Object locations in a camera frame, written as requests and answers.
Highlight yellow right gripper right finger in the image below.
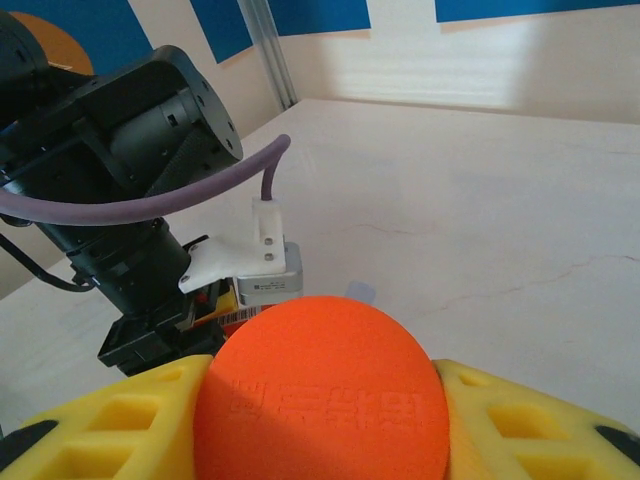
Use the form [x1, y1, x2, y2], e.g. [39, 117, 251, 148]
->
[432, 357, 640, 480]

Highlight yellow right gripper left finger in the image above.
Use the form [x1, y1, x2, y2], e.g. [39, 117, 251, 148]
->
[0, 352, 217, 480]

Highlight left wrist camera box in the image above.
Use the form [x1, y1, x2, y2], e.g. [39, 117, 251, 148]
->
[178, 196, 304, 309]

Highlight narrow blue wall panel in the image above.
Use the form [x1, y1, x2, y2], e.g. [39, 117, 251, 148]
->
[189, 0, 255, 65]

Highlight aluminium frame post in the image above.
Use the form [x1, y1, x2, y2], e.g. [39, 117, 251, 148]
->
[238, 0, 301, 112]

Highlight thin black cable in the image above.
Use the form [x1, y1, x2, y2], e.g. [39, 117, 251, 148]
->
[0, 232, 96, 294]

